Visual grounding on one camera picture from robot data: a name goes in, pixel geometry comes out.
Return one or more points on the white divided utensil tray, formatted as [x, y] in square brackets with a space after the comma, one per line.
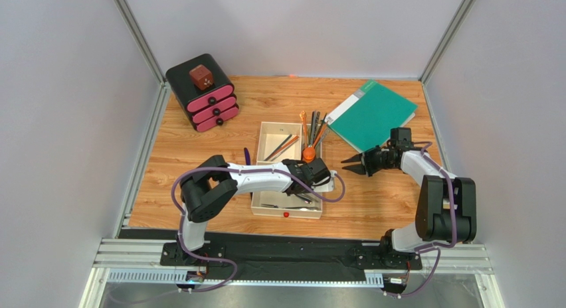
[271, 134]

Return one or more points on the blue serrated knife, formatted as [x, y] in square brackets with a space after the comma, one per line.
[247, 156]

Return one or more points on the brown cube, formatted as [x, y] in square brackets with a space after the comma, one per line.
[201, 77]

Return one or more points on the silver table knife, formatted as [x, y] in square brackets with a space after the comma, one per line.
[307, 199]

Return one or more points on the green notebook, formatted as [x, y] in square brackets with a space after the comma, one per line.
[364, 120]

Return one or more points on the orange chopstick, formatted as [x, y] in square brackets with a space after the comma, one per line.
[286, 146]

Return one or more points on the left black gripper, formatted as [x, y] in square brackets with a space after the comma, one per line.
[311, 185]

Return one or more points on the gold ornate spoon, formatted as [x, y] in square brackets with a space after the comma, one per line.
[304, 128]

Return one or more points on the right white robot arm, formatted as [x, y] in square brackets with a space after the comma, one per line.
[446, 209]

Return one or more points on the blue-grey chopstick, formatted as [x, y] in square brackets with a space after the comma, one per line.
[278, 147]

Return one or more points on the black pink drawer box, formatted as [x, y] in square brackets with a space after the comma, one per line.
[205, 109]

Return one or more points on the silver fork front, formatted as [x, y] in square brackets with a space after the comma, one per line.
[304, 208]

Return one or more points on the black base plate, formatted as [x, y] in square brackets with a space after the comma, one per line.
[249, 257]

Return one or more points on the black spoon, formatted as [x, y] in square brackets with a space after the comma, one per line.
[315, 118]

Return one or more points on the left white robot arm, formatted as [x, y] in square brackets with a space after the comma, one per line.
[201, 194]

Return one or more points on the aluminium frame rail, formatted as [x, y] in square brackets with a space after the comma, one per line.
[137, 260]

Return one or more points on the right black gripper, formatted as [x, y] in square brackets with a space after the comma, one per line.
[368, 160]

